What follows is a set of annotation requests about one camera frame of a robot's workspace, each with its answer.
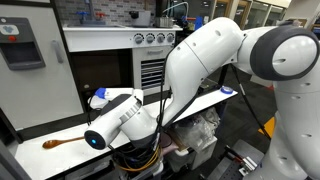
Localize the white bowl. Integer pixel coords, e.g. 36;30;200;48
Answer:
86;96;111;112

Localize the clear plastic bag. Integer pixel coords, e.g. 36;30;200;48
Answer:
172;106;221;155

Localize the blue tape roll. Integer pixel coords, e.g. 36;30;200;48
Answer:
219;85;234;95

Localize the small metal pot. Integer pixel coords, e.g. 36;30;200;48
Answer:
153;16;175;29

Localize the grey toy pot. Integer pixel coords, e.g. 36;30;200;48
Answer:
127;10;152;28

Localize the blue plastic container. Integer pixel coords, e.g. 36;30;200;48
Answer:
193;15;204;32

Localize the white lidded container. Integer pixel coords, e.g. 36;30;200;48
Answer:
165;135;218;173

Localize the toy faucet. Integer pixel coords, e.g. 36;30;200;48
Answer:
75;0;106;26

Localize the wooden spoon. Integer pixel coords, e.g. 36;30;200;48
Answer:
41;135;86;151

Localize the white toy kitchen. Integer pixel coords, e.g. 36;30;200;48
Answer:
0;0;183;141

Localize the black 3D printer frame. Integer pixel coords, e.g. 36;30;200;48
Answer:
199;64;235;94

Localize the clear bin of cables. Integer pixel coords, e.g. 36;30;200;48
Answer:
112;143;165;180

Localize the aluminium extrusion bracket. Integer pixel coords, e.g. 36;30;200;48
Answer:
206;139;265;180

